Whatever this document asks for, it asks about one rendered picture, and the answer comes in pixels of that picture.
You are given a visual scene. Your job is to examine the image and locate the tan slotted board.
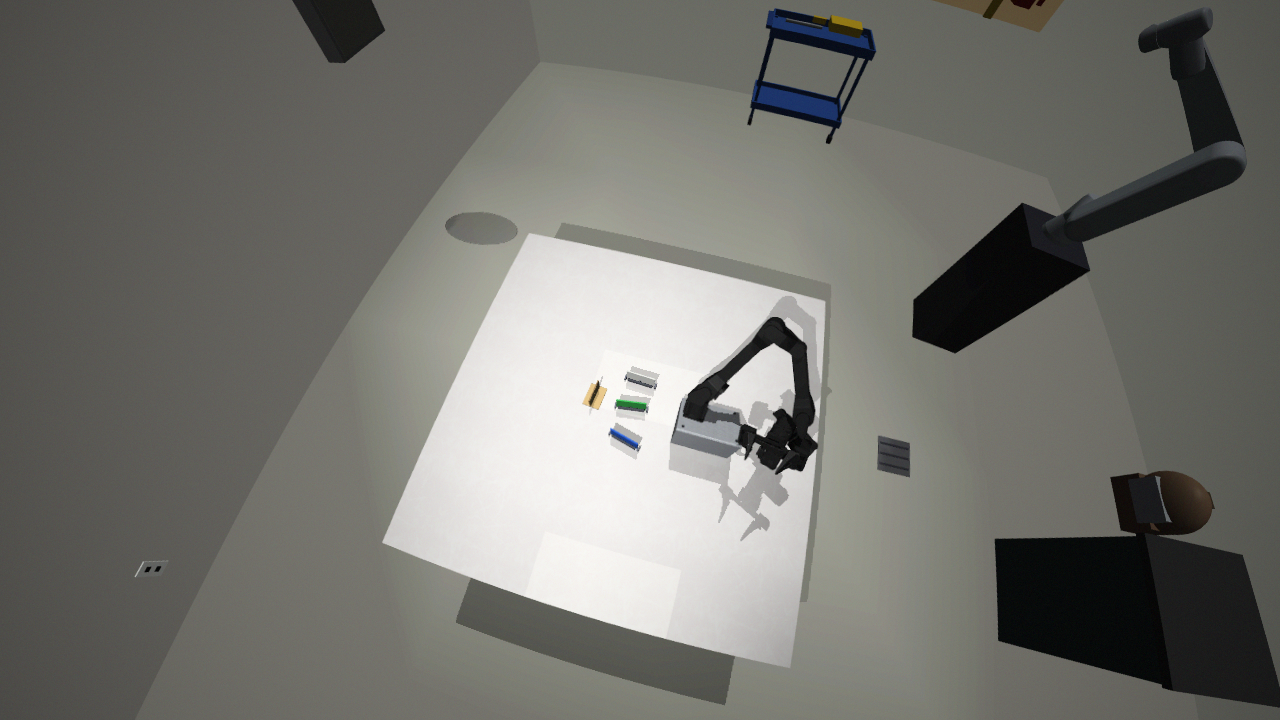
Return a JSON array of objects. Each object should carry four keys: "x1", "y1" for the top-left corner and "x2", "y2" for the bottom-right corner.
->
[{"x1": 582, "y1": 380, "x2": 607, "y2": 410}]

